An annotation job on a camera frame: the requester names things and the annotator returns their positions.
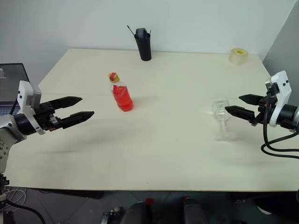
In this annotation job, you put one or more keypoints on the dark shape with white edge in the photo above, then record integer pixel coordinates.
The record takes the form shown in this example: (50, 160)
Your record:
(278, 201)

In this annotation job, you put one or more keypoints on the dark laptop computer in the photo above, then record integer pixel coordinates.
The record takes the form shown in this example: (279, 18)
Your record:
(11, 77)

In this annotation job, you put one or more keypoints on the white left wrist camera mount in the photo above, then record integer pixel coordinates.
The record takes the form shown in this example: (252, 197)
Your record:
(23, 93)

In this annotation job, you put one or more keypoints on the dark rounded shape red top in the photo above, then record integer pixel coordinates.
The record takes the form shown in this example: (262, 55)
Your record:
(192, 211)
(136, 213)

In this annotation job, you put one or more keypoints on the clear wine glass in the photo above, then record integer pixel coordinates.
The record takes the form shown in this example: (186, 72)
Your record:
(220, 114)

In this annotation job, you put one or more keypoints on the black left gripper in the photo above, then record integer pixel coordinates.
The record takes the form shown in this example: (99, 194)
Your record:
(45, 114)

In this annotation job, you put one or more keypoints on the clear tape roll yellow core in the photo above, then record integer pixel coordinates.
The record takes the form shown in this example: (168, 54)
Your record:
(238, 57)

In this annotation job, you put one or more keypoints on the black rounded tool in holder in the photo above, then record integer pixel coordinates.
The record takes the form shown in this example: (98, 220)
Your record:
(141, 32)

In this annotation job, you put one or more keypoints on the red drink plastic bottle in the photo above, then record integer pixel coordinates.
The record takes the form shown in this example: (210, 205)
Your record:
(122, 100)

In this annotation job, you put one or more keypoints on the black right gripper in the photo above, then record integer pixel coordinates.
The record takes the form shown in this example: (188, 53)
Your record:
(266, 106)

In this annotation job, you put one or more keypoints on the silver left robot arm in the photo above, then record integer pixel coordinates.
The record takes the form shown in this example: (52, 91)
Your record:
(7, 130)

